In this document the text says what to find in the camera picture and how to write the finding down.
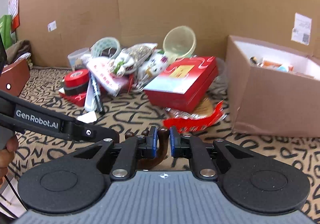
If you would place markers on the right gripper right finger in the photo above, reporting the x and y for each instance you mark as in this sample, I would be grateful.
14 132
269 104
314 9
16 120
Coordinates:
192 148

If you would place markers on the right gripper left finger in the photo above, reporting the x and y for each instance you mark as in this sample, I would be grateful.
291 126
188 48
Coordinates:
125 164

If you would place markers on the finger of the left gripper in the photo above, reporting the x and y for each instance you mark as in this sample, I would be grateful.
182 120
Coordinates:
92 133

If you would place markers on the blue black erasable marker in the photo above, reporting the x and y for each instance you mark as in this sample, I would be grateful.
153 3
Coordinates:
96 91

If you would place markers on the brown cardboard sorting box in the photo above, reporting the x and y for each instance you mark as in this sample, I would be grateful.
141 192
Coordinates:
272 90

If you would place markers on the person left hand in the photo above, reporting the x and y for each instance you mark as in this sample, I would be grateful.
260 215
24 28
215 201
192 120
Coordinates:
7 155

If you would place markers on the clear plastic tube sleeve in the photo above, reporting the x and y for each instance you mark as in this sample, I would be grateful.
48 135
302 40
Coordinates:
90 103

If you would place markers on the flat red card packet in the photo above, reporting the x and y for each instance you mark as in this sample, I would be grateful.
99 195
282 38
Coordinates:
78 100

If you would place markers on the brown wooden box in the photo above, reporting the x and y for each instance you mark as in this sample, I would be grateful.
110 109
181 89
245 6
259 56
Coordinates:
14 77

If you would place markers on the red snack packet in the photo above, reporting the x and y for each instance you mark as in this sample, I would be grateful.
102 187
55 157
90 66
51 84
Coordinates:
204 116

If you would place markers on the black electrical tape roll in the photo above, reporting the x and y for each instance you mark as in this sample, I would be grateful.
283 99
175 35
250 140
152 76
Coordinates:
72 91

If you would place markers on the red electrical tape roll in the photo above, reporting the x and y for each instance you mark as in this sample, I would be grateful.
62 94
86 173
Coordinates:
76 78

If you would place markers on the red white gift box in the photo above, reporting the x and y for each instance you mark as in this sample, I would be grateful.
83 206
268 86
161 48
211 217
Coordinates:
183 84

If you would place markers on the brown folded cloth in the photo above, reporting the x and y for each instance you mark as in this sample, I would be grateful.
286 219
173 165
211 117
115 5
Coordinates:
17 50

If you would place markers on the white red printed plastic bag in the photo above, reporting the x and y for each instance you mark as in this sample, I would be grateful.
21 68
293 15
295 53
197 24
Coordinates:
99 67

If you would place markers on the clear plastic container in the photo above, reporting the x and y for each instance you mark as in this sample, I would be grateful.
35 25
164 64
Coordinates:
75 58

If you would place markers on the patterned clear tape roll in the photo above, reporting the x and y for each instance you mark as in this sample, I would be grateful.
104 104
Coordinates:
109 46

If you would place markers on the green paper bag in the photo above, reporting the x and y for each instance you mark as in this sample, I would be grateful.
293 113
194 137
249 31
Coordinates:
5 28

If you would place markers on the translucent plastic funnel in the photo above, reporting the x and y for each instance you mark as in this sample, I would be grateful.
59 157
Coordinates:
180 42

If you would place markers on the large cardboard backdrop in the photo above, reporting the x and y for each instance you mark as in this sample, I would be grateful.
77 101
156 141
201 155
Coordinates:
55 28

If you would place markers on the white shipping label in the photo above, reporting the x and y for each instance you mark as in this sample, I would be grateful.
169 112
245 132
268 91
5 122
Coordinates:
301 31

